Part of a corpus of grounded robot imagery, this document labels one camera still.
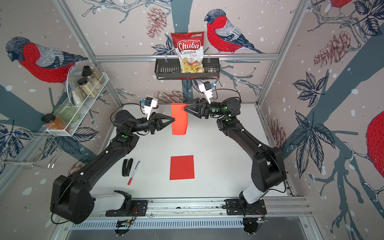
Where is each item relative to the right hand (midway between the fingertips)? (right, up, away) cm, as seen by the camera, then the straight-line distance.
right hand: (184, 110), depth 62 cm
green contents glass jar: (-60, -1, +11) cm, 61 cm away
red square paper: (-4, -34, +27) cm, 44 cm away
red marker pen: (-32, -36, +24) cm, 54 cm away
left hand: (-4, -4, +1) cm, 6 cm away
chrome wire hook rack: (-59, -15, -5) cm, 61 cm away
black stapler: (-36, -32, +24) cm, 54 cm away
